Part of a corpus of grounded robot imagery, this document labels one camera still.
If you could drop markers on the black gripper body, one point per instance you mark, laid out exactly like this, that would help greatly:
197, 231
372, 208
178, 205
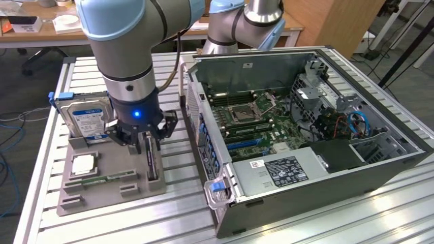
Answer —
140, 114

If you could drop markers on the black graphics card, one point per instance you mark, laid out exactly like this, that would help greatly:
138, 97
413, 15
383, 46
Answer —
152, 160

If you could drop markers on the blue slot retainer clips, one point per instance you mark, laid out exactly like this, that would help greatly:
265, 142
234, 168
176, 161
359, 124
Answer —
205, 129

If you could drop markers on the grey parts rack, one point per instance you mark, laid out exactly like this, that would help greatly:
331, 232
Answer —
112, 167

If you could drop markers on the silver CPU chip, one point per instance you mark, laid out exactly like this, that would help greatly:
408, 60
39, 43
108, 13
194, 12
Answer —
84, 164

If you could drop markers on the green RAM stick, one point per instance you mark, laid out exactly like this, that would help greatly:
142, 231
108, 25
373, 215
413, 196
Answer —
98, 179

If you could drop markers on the CPU socket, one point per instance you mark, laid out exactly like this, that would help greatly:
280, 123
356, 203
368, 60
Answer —
245, 113

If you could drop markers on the blue expansion slot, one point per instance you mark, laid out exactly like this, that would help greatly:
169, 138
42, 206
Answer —
244, 144

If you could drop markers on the blue case latch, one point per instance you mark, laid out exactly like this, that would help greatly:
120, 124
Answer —
218, 187

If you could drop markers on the metal socket cover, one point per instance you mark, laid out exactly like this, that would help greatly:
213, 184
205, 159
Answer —
267, 101

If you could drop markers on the grey power supply unit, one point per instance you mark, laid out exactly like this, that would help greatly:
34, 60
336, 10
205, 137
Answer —
252, 183

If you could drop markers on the silver chipset heatsink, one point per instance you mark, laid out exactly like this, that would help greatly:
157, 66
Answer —
281, 148

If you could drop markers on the green motherboard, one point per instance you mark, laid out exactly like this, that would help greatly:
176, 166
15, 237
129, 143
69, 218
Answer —
288, 127

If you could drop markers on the black office chair base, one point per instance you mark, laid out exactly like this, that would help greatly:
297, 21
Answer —
42, 53

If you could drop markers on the white paper stack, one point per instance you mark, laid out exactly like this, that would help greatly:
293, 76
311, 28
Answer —
200, 27

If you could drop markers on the white round holder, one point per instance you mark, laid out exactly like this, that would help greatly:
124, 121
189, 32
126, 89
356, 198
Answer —
68, 24

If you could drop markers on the metal disk bay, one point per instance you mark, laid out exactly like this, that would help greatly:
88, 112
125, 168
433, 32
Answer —
307, 95

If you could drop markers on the wooden desk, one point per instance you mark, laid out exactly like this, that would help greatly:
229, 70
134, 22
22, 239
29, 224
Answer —
41, 36

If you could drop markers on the white box black top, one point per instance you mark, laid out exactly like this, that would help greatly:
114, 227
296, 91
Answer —
27, 26

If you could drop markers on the white tape roll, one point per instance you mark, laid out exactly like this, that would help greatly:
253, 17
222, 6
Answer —
64, 2

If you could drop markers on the open grey PC case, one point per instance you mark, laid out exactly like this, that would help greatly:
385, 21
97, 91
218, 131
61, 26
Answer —
305, 203

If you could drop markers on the grey cup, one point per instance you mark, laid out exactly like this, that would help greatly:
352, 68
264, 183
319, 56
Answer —
48, 3

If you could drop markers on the orange cardboard box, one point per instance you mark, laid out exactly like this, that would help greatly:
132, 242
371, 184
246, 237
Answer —
5, 26

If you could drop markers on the wooden cabinet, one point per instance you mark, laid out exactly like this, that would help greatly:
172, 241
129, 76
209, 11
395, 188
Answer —
340, 25

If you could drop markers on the perforated metal drive cage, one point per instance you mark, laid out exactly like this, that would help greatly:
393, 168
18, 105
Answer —
387, 146

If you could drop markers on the black power adapter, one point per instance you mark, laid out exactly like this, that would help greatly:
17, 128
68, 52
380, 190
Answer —
372, 55

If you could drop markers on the black pole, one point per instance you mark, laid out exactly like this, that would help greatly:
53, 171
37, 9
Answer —
407, 52

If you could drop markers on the hard disk blue bracket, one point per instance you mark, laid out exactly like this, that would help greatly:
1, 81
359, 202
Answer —
85, 122

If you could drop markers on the white pedestal unit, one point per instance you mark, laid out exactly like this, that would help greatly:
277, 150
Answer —
361, 43

